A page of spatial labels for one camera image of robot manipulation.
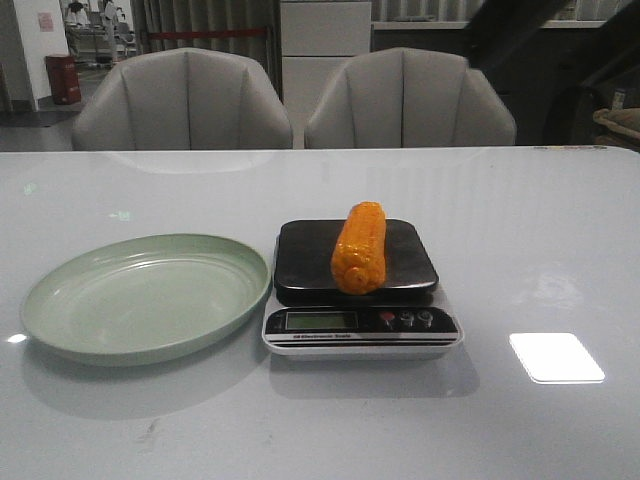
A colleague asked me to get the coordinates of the orange corn cob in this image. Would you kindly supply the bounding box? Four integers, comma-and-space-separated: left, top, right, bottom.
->
330, 201, 386, 295

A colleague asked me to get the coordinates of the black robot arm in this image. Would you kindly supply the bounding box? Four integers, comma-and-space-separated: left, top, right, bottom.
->
464, 1, 639, 86

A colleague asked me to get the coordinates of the black electronic kitchen scale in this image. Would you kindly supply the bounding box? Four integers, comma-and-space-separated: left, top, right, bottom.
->
262, 219, 463, 360

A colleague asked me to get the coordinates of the right grey upholstered chair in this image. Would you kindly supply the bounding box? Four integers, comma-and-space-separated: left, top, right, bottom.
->
304, 48, 517, 149

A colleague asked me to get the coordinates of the grey upholstered chair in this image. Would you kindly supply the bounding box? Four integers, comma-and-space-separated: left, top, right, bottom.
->
304, 48, 517, 149
71, 48, 293, 151

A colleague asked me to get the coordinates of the pale green plate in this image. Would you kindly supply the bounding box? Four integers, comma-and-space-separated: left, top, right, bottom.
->
22, 234, 271, 367

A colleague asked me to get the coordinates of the left grey upholstered chair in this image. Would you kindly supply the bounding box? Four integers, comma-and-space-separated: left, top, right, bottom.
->
71, 48, 293, 151

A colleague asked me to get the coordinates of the white drawer cabinet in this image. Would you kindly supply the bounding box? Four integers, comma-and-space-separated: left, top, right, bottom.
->
280, 1, 371, 120

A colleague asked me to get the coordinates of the dark counter with white top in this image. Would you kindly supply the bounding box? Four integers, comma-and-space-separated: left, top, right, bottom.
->
371, 20, 640, 147

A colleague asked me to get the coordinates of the tan cushion at right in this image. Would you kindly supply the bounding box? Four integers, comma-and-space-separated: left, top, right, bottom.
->
592, 107, 640, 152

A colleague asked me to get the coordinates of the dark side table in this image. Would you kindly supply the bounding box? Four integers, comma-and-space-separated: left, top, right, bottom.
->
542, 46, 639, 145

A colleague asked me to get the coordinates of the pink wall notice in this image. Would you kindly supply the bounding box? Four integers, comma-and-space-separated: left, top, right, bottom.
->
37, 12, 54, 32

